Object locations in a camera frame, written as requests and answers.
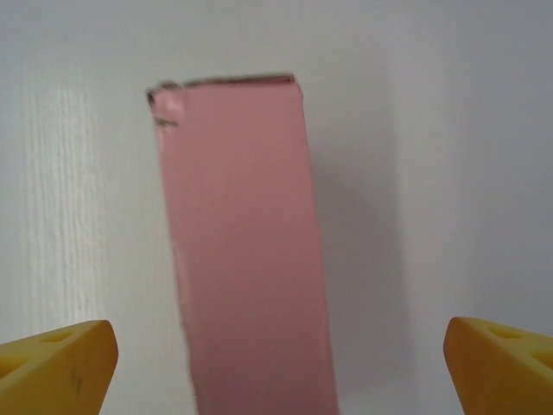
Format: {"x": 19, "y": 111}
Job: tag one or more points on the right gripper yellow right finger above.
{"x": 505, "y": 376}

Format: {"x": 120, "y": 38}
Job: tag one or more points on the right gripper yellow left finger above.
{"x": 52, "y": 372}

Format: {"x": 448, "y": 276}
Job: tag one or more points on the pink paper box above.
{"x": 246, "y": 238}

